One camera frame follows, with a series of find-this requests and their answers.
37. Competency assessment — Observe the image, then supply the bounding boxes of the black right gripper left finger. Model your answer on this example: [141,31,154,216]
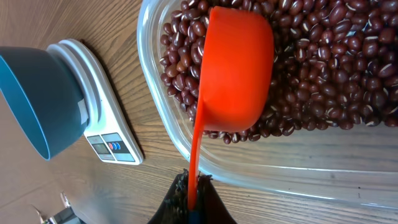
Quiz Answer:
[148,169,189,224]

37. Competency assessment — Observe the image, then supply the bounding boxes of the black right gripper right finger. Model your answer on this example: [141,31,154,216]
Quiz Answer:
[197,175,237,224]

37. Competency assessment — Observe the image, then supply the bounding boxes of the red measuring scoop blue handle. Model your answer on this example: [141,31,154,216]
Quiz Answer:
[187,6,274,223]

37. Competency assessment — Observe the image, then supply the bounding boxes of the white kitchen scale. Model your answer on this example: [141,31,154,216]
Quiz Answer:
[47,39,144,165]

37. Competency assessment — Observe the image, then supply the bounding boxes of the blue bowl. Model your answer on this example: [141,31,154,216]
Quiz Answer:
[1,46,89,160]

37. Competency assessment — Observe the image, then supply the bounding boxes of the clear plastic container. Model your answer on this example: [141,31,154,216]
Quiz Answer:
[137,0,397,210]

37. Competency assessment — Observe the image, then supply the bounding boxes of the red beans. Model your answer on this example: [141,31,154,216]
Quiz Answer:
[160,0,397,144]

